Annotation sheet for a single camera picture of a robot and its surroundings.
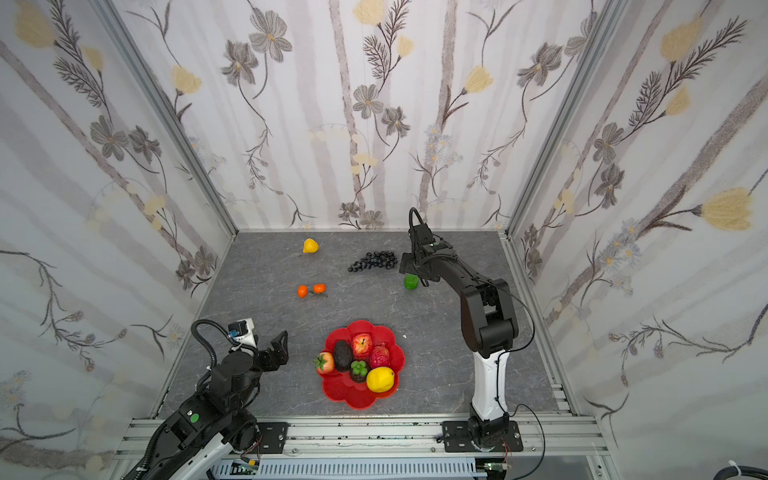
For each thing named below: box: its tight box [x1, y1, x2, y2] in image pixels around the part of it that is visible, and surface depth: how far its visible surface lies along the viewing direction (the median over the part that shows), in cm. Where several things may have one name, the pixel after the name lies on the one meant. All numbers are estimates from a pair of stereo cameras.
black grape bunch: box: [348, 250, 398, 272], surface depth 109 cm
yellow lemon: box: [366, 366, 395, 393], surface depth 79 cm
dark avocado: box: [334, 340, 353, 372], surface depth 84 cm
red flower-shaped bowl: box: [322, 320, 405, 411], surface depth 84 cm
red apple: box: [352, 333, 373, 359], surface depth 86 cm
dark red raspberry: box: [371, 343, 390, 368], surface depth 85 cm
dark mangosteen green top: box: [351, 360, 368, 384], surface depth 82 cm
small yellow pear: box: [303, 238, 319, 254], surface depth 114 cm
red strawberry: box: [313, 352, 335, 375], surface depth 80 cm
